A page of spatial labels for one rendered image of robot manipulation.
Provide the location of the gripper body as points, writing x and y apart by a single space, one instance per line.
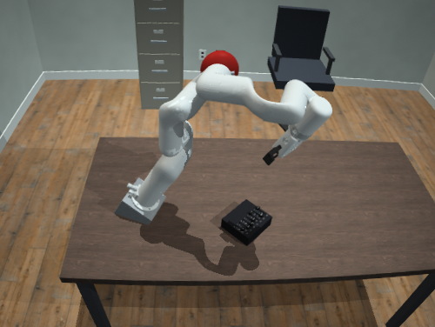
288 143

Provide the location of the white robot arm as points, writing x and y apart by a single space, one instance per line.
299 105

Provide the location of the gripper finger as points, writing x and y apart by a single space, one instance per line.
269 158

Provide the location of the black lighting desk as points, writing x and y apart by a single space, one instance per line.
239 222

